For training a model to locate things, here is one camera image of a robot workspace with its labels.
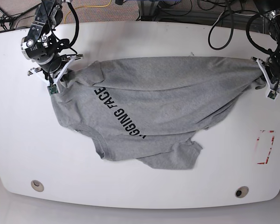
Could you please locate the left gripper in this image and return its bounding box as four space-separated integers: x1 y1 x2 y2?
251 55 280 92

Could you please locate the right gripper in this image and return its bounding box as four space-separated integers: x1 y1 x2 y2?
27 54 83 85

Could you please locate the grey T-shirt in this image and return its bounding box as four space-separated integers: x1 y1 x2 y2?
51 56 265 170

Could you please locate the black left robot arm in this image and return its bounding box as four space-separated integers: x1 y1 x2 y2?
245 0 280 98

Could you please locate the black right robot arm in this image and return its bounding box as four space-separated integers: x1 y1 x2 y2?
21 0 82 86

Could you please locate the red tape rectangle marking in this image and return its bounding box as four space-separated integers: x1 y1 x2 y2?
254 130 275 165

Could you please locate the black tripod stand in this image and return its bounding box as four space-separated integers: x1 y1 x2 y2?
0 3 41 33

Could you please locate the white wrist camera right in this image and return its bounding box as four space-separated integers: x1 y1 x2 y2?
47 84 59 95

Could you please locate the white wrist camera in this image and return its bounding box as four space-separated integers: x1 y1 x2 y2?
266 89 279 101
47 84 59 95

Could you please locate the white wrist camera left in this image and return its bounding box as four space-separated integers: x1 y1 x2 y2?
266 89 279 101

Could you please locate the yellow cable on floor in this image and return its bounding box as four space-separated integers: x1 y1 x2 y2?
63 0 112 24

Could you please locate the left table cable grommet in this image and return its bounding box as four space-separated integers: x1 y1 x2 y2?
31 180 44 192

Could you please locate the table cable grommet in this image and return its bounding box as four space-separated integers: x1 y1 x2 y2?
235 186 249 198
31 180 44 192

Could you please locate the metal equipment frame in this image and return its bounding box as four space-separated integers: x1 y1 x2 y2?
137 0 160 21

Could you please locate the right table cable grommet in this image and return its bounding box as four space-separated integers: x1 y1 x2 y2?
235 186 249 198

